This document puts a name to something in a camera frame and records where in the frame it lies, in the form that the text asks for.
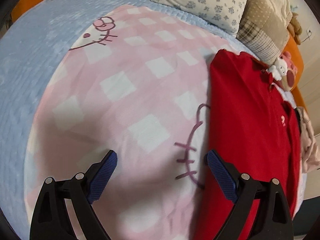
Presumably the beige patchwork plaid pillow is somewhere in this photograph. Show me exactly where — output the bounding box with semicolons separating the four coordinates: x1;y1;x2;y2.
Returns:
236;0;289;65

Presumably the pink checkered cartoon blanket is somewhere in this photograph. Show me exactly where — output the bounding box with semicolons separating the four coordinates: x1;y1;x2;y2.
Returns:
24;5;245;239

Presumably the light blue bed sheet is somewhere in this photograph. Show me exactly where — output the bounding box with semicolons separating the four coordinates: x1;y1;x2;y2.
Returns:
1;0;247;239

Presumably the pink white plush toy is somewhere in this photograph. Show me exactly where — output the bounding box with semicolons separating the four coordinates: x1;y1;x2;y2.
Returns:
267;51;298;92

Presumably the pale pink crumpled garment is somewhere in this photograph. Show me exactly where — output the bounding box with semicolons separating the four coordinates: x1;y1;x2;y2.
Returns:
296;106;319;173

